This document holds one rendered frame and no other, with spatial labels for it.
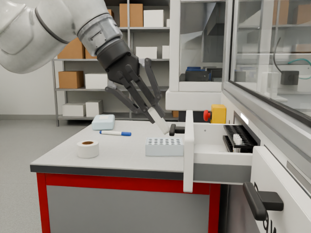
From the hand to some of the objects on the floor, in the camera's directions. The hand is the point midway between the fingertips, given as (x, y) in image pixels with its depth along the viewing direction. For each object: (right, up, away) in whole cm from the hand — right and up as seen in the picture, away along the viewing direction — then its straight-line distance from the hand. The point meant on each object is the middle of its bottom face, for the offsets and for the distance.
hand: (159, 119), depth 64 cm
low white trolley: (-6, -82, +60) cm, 102 cm away
